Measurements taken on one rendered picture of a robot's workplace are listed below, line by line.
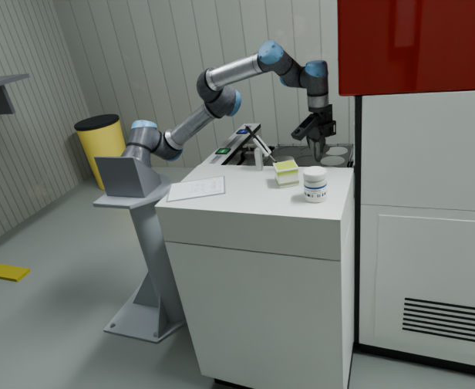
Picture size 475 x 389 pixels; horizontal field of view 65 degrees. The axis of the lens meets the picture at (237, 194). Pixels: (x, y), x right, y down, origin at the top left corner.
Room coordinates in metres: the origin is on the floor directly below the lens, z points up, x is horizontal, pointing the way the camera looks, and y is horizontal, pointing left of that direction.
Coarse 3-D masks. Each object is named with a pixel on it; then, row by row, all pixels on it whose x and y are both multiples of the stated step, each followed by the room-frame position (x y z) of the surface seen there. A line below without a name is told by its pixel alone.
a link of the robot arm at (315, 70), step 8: (312, 64) 1.29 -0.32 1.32; (320, 64) 1.28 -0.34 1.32; (304, 72) 1.33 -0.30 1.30; (312, 72) 1.28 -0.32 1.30; (320, 72) 1.28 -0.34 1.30; (304, 80) 1.31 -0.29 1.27; (312, 80) 1.28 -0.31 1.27; (320, 80) 1.28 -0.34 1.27; (312, 88) 1.29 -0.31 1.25; (320, 88) 1.28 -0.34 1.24
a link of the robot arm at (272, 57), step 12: (264, 48) 1.33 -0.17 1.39; (276, 48) 1.30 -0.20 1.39; (240, 60) 1.43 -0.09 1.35; (252, 60) 1.38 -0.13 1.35; (264, 60) 1.31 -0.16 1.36; (276, 60) 1.30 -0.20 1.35; (288, 60) 1.33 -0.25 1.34; (204, 72) 1.55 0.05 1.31; (216, 72) 1.51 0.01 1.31; (228, 72) 1.45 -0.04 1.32; (240, 72) 1.41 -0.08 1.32; (252, 72) 1.38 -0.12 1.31; (264, 72) 1.36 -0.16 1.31; (276, 72) 1.34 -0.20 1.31; (204, 84) 1.54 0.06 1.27; (216, 84) 1.52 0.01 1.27; (228, 84) 1.50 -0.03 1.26; (204, 96) 1.58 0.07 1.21
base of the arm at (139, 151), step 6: (126, 144) 1.69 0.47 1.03; (132, 144) 1.66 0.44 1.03; (138, 144) 1.66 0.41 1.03; (126, 150) 1.64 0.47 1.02; (132, 150) 1.63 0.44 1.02; (138, 150) 1.64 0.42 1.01; (144, 150) 1.65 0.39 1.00; (150, 150) 1.69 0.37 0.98; (120, 156) 1.63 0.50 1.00; (126, 156) 1.60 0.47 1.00; (132, 156) 1.61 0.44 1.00; (138, 156) 1.61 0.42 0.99; (144, 156) 1.63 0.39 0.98; (144, 162) 1.60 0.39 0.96
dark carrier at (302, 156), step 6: (276, 150) 1.65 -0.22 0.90; (282, 150) 1.64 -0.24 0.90; (288, 150) 1.63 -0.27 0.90; (294, 150) 1.62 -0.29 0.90; (300, 150) 1.60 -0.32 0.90; (306, 150) 1.59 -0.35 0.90; (348, 150) 1.51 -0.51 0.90; (276, 156) 1.57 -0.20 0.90; (294, 156) 1.54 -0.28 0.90; (300, 156) 1.53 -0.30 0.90; (306, 156) 1.52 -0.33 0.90; (312, 156) 1.51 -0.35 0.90; (324, 156) 1.49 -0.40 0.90; (342, 156) 1.46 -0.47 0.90; (348, 156) 1.45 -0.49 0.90; (270, 162) 1.51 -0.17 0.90; (300, 162) 1.46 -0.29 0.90; (306, 162) 1.45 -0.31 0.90; (312, 162) 1.44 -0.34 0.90; (318, 162) 1.43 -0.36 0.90; (348, 162) 1.40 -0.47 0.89
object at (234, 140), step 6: (252, 126) 1.89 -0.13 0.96; (234, 132) 1.83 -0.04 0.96; (228, 138) 1.75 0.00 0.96; (234, 138) 1.75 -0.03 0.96; (240, 138) 1.72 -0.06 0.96; (222, 144) 1.67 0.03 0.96; (228, 144) 1.67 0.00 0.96; (234, 144) 1.65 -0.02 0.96; (216, 150) 1.61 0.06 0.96; (210, 156) 1.55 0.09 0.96; (216, 156) 1.54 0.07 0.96; (222, 156) 1.52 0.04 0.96; (228, 156) 1.51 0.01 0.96; (204, 162) 1.48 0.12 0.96; (210, 162) 1.48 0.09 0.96; (216, 162) 1.46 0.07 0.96; (222, 162) 1.45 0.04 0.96
